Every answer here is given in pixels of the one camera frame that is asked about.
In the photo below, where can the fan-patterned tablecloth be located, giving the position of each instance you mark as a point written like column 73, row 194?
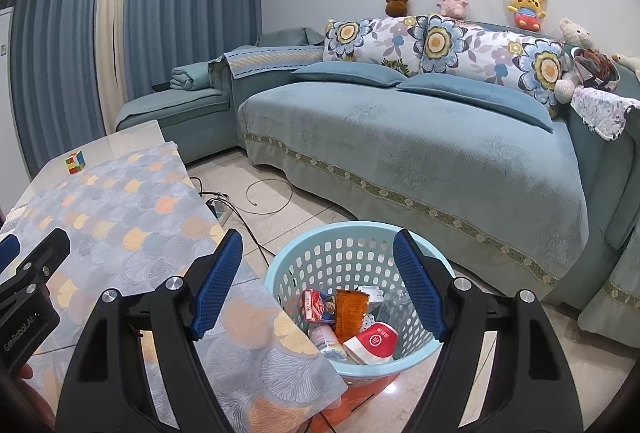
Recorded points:
column 125, row 223

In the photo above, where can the light blue plastic basket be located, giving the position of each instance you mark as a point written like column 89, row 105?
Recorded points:
column 320, row 238

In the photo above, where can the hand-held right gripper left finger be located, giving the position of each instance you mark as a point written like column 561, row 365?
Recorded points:
column 220, row 288

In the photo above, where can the tall white cabinet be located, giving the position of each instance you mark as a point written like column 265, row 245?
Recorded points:
column 12, row 113

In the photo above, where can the cream plush toy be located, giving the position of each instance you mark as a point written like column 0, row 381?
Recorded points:
column 627, row 63

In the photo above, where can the brown monkey plush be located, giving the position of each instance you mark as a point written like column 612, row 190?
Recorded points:
column 397, row 4

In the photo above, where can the small white carton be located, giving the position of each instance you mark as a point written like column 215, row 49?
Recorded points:
column 372, row 295

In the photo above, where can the brown woven bag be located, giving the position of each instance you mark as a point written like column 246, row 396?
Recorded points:
column 595, row 68

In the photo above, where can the striped sofa back cover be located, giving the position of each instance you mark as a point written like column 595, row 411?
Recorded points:
column 270, row 60

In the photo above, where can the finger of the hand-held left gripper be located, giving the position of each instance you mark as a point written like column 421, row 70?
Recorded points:
column 45, row 253
column 7, row 253

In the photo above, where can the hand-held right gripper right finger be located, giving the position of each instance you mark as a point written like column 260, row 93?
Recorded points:
column 420, row 288

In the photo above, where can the floral pillow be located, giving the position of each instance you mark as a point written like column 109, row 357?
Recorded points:
column 370, row 45
column 470, row 48
column 542, row 70

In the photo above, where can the white lace armrest cover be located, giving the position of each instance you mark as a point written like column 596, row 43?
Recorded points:
column 600, row 110

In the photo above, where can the yellow plush toy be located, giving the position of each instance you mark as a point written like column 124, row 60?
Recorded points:
column 525, row 5

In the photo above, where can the blue curtain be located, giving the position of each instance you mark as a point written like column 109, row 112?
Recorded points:
column 55, row 63
column 190, row 3

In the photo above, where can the red and blue snack packet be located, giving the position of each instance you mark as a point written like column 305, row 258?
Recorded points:
column 317, row 305

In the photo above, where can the cream sheer curtain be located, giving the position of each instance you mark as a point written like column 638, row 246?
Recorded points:
column 114, row 28

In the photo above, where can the blue cushion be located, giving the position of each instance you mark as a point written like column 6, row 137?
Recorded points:
column 475, row 100
column 345, row 74

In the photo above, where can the clear plastic bottle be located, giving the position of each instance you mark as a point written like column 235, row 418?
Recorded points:
column 396, row 305

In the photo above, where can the red white snack packet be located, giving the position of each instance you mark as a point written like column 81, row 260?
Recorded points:
column 372, row 343

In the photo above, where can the colourful puzzle cube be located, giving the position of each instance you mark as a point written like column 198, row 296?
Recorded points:
column 75, row 163

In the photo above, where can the person's left hand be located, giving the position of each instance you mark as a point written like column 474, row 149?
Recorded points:
column 25, row 370

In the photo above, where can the folded teal blanket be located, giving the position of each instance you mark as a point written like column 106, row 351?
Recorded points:
column 192, row 77

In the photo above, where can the orange snack packet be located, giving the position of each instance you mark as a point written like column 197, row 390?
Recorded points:
column 350, row 313

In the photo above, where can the pink plush toy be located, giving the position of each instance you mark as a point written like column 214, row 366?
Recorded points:
column 452, row 2

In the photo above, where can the power strip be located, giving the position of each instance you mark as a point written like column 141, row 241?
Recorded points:
column 220, row 208

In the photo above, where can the white bear plush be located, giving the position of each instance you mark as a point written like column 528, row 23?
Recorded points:
column 575, row 33

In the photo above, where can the small white pink bottle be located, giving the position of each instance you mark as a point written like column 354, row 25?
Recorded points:
column 325, row 338

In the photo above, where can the black remote control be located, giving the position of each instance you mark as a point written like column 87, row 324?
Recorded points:
column 161, row 87

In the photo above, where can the teal fabric sofa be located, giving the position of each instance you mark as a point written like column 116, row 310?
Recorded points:
column 400, row 163

